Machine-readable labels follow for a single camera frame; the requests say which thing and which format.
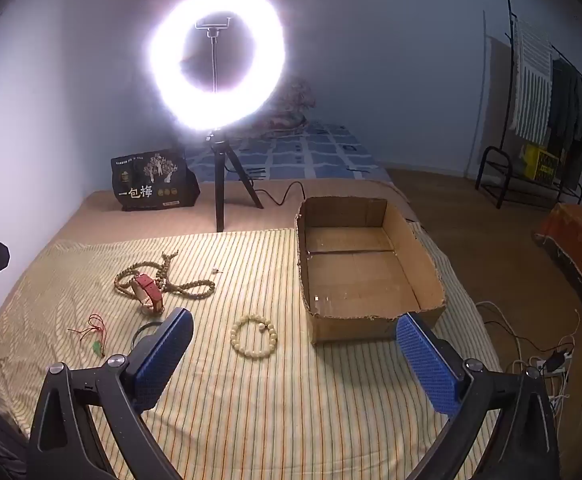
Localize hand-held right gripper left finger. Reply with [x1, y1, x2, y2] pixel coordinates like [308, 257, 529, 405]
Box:
[25, 307, 194, 480]

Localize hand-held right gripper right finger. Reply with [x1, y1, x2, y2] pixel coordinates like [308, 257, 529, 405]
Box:
[396, 312, 562, 480]

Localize black ring bangle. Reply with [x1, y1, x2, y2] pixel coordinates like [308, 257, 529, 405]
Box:
[132, 322, 164, 351]

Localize red strap watch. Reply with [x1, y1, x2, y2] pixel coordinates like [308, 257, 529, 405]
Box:
[131, 273, 166, 316]

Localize red string green pendant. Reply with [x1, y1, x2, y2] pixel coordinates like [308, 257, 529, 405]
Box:
[68, 314, 109, 358]

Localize white bead bracelet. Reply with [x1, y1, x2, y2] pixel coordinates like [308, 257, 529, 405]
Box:
[230, 314, 278, 358]

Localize wooden bead necklace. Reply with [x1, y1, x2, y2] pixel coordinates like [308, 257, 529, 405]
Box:
[114, 252, 216, 302]

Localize cardboard box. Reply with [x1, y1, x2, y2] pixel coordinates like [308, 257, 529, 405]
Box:
[295, 196, 446, 345]

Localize striped yellow cloth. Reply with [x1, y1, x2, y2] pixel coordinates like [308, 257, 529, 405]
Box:
[0, 227, 504, 480]

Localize white power strip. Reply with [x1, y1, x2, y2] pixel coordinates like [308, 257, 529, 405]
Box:
[516, 350, 572, 377]

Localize tan bed sheet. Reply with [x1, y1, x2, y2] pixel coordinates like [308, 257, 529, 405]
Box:
[46, 176, 476, 311]

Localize black printed snack bag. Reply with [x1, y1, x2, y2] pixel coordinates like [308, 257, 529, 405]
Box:
[111, 147, 200, 212]

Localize black tripod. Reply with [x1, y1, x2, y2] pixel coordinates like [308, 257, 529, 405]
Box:
[205, 130, 264, 233]

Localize orange cloth covered furniture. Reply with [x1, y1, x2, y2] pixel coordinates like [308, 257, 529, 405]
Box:
[536, 190, 582, 336]

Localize black clothes rack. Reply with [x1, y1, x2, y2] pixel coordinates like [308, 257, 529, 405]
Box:
[475, 0, 582, 209]

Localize yellow box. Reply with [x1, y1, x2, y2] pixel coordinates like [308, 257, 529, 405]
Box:
[521, 144, 560, 181]

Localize blue checked bed sheet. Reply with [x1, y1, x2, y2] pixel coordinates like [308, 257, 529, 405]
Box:
[186, 120, 392, 183]

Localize floral blanket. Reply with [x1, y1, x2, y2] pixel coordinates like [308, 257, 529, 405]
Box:
[248, 77, 316, 136]

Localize dark hanging clothes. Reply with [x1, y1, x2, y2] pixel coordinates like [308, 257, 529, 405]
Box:
[546, 57, 582, 143]

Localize white striped towel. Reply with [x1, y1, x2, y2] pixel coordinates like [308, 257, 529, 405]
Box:
[511, 19, 554, 145]

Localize phone clamp holder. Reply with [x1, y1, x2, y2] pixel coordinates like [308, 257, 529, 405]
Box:
[195, 16, 234, 41]

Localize black power cable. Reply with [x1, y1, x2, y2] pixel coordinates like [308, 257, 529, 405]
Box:
[253, 181, 306, 207]

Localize white ring light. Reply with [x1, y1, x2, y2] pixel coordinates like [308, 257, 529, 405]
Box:
[148, 0, 289, 133]

